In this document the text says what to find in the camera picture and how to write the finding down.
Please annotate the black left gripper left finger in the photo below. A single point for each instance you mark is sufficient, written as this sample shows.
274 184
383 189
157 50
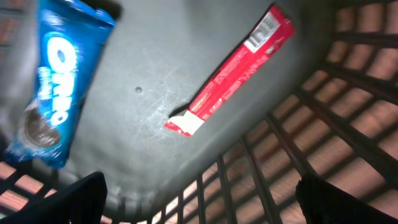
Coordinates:
81 202

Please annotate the blue Oreo cookie pack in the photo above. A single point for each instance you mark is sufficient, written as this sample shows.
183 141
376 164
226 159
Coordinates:
72 35

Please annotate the grey plastic basket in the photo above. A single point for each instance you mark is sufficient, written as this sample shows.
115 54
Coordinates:
325 102

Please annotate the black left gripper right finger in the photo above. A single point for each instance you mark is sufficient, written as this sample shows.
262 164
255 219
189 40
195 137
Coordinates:
323 203

